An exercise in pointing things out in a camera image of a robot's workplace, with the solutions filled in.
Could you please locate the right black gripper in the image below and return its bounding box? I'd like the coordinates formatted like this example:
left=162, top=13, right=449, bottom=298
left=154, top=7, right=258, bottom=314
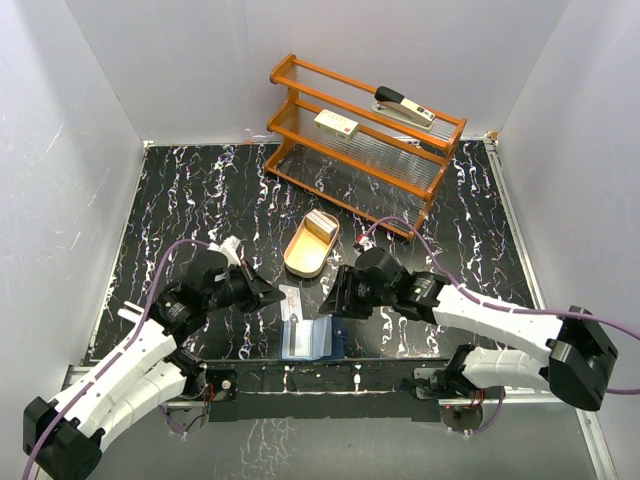
left=321, top=265, right=394, bottom=319

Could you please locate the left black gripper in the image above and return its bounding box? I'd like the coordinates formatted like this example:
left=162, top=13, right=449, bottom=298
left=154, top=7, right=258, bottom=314
left=204, top=258, right=286, bottom=313

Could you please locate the white VIP credit card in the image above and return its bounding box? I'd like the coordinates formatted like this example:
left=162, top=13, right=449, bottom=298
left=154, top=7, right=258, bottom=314
left=279, top=285, right=304, bottom=323

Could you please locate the blue card holder wallet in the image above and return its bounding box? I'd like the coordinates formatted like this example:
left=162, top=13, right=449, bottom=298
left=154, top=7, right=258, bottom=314
left=280, top=316, right=349, bottom=361

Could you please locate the stack of credit cards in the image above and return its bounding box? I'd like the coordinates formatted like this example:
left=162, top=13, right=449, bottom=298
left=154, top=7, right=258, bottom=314
left=304, top=210, right=338, bottom=244

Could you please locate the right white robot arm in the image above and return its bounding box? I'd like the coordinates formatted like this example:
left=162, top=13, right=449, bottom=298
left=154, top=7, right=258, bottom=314
left=319, top=248, right=618, bottom=412

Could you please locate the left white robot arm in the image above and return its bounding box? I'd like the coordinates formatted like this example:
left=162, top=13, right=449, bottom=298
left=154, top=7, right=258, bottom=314
left=22, top=247, right=285, bottom=479

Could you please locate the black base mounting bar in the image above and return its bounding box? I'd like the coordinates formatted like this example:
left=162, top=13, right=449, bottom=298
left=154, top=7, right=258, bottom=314
left=206, top=359, right=471, bottom=423

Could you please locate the orange wooden three-tier rack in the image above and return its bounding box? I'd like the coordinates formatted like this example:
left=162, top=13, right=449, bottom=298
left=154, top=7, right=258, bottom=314
left=265, top=54, right=467, bottom=239

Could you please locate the white staples box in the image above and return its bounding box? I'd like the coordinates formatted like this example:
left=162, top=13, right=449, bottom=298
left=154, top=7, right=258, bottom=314
left=314, top=109, right=360, bottom=142

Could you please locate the black and beige stapler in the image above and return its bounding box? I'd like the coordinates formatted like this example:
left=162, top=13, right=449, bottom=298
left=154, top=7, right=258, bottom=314
left=372, top=86, right=436, bottom=131

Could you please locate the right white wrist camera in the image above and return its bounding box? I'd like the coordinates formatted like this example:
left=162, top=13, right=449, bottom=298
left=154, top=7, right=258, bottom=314
left=353, top=235, right=376, bottom=254

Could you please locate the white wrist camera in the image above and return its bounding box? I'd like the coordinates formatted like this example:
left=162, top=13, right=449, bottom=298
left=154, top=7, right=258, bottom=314
left=207, top=236, right=241, bottom=265
left=353, top=235, right=376, bottom=254

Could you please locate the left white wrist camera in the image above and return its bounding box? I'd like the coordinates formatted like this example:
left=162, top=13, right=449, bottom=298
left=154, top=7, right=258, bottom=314
left=207, top=236, right=241, bottom=265

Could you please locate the aluminium frame rail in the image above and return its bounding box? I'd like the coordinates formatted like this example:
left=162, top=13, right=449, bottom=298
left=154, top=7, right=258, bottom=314
left=482, top=132, right=617, bottom=480

